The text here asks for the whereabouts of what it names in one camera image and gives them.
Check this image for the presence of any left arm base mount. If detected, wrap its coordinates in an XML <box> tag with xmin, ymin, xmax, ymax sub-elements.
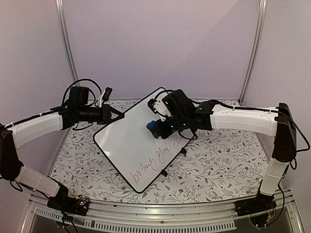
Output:
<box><xmin>47</xmin><ymin>192</ymin><xmax>90</xmax><ymax>216</ymax></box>

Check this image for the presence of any right aluminium corner post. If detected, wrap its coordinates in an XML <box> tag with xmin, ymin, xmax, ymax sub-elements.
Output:
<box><xmin>238</xmin><ymin>0</ymin><xmax>267</xmax><ymax>105</ymax></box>

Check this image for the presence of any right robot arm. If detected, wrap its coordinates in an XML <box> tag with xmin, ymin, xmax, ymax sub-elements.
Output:
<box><xmin>147</xmin><ymin>89</ymin><xmax>302</xmax><ymax>212</ymax></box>

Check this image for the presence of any floral patterned table mat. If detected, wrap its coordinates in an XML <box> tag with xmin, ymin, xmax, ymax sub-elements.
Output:
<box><xmin>47</xmin><ymin>99</ymin><xmax>280</xmax><ymax>204</ymax></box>

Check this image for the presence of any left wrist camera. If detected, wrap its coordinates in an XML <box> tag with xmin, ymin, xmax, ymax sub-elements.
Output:
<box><xmin>98</xmin><ymin>87</ymin><xmax>113</xmax><ymax>108</ymax></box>

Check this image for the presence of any aluminium corner post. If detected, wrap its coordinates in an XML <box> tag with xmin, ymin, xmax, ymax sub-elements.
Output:
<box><xmin>55</xmin><ymin>0</ymin><xmax>78</xmax><ymax>82</ymax></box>
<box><xmin>238</xmin><ymin>0</ymin><xmax>267</xmax><ymax>105</ymax></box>

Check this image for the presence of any front aluminium rail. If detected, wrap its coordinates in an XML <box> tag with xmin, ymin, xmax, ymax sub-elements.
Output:
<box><xmin>21</xmin><ymin>189</ymin><xmax>307</xmax><ymax>233</ymax></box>

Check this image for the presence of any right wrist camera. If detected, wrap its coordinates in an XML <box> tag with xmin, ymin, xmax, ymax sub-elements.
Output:
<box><xmin>147</xmin><ymin>99</ymin><xmax>172</xmax><ymax>122</ymax></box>

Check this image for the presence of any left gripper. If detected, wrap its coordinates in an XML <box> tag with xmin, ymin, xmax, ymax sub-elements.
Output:
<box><xmin>78</xmin><ymin>104</ymin><xmax>125</xmax><ymax>125</ymax></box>

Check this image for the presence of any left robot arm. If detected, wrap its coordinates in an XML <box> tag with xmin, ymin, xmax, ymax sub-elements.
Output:
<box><xmin>0</xmin><ymin>81</ymin><xmax>124</xmax><ymax>211</ymax></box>

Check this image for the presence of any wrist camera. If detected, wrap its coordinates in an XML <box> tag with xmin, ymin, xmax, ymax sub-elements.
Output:
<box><xmin>98</xmin><ymin>87</ymin><xmax>113</xmax><ymax>108</ymax></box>
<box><xmin>147</xmin><ymin>99</ymin><xmax>172</xmax><ymax>122</ymax></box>

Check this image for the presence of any white whiteboard black frame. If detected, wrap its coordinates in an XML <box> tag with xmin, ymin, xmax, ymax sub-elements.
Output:
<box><xmin>93</xmin><ymin>87</ymin><xmax>192</xmax><ymax>193</ymax></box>

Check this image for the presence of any blue whiteboard eraser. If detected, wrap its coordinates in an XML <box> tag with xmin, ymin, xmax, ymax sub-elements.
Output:
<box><xmin>146</xmin><ymin>120</ymin><xmax>160</xmax><ymax>139</ymax></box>

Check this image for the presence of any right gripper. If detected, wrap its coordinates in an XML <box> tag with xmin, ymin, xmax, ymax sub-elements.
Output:
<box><xmin>153</xmin><ymin>114</ymin><xmax>189</xmax><ymax>139</ymax></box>

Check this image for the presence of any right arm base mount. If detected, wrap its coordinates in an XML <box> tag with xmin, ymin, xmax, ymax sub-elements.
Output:
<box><xmin>234</xmin><ymin>194</ymin><xmax>276</xmax><ymax>228</ymax></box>

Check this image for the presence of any left aluminium corner post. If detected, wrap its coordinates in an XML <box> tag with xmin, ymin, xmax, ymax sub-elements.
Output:
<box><xmin>55</xmin><ymin>0</ymin><xmax>78</xmax><ymax>82</ymax></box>

